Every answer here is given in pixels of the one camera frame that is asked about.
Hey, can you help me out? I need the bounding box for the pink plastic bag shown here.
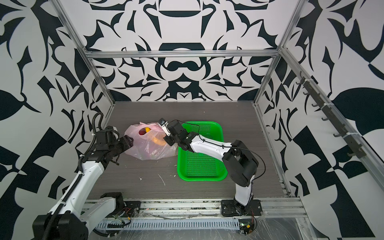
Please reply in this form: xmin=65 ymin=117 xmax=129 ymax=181
xmin=125 ymin=123 xmax=178 ymax=161

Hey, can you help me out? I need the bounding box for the green plastic basket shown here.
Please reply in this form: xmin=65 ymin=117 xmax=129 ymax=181
xmin=177 ymin=121 xmax=228 ymax=182

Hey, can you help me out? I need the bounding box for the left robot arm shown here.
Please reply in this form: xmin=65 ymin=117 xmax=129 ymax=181
xmin=33 ymin=126 xmax=134 ymax=240

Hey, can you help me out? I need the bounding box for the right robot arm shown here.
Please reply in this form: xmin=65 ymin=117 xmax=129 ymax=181
xmin=158 ymin=119 xmax=259 ymax=213

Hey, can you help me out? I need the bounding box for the fruit inside bag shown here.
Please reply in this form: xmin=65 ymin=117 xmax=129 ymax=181
xmin=139 ymin=127 xmax=167 ymax=146

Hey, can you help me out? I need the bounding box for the small circuit board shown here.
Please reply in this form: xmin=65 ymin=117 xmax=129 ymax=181
xmin=239 ymin=218 xmax=258 ymax=235

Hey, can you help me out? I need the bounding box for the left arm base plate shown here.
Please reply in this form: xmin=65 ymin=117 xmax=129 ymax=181
xmin=106 ymin=201 xmax=142 ymax=218

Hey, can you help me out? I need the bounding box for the aluminium front rail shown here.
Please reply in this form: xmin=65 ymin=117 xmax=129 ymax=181
xmin=50 ymin=197 xmax=308 ymax=221

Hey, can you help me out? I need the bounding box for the white slotted cable duct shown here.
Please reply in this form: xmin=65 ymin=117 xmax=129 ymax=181
xmin=96 ymin=219 xmax=240 ymax=231

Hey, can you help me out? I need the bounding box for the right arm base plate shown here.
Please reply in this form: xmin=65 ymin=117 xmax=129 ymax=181
xmin=221 ymin=200 xmax=263 ymax=217

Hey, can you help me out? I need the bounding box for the black wall hook rail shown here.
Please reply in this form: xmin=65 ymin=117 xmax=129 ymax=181
xmin=297 ymin=72 xmax=367 ymax=159

